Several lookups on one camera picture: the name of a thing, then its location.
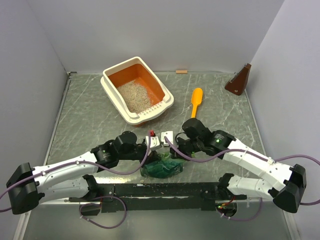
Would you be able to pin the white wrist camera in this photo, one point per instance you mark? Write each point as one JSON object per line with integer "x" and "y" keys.
{"x": 167, "y": 135}
{"x": 153, "y": 141}

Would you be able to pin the grey cat litter pile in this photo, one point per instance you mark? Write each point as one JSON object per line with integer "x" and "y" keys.
{"x": 135, "y": 97}

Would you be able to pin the green litter bag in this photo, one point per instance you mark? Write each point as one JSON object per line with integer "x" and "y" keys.
{"x": 165, "y": 168}

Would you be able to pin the white and orange litter box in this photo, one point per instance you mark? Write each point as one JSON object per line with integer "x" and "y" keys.
{"x": 135, "y": 69}

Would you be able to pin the yellow plastic litter scoop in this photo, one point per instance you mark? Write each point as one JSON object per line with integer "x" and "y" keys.
{"x": 196, "y": 100}

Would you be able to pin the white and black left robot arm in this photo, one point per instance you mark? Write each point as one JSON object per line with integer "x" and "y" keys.
{"x": 30, "y": 186}

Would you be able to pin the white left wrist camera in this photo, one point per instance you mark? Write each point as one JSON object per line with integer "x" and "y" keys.
{"x": 153, "y": 141}

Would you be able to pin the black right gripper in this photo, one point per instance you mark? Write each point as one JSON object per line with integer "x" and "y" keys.
{"x": 179, "y": 141}

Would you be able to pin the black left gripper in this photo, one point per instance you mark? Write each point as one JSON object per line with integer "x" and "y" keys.
{"x": 152, "y": 156}

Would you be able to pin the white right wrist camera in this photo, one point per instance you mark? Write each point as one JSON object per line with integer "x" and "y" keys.
{"x": 167, "y": 135}

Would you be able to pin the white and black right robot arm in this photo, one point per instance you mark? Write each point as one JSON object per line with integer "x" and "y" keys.
{"x": 281, "y": 183}

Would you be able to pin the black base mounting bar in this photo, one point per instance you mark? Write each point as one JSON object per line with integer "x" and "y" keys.
{"x": 114, "y": 197}

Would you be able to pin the brown wooden wedge stand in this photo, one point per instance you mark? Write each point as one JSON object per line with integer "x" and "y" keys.
{"x": 238, "y": 83}

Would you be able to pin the small wooden block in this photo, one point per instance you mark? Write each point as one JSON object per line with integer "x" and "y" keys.
{"x": 181, "y": 71}

